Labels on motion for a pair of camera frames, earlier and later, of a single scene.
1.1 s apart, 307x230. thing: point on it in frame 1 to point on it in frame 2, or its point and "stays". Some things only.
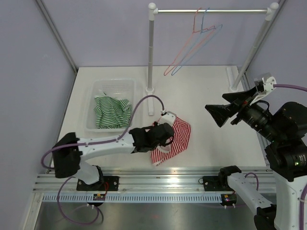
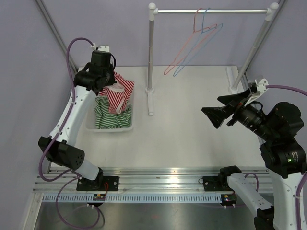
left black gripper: x=162 y=143 to x=112 y=80
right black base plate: x=212 y=183 stays
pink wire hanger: x=197 y=38 stays
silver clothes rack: x=235 y=79 stays
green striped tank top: x=111 y=113 stays
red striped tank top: x=182 y=132 to x=117 y=93
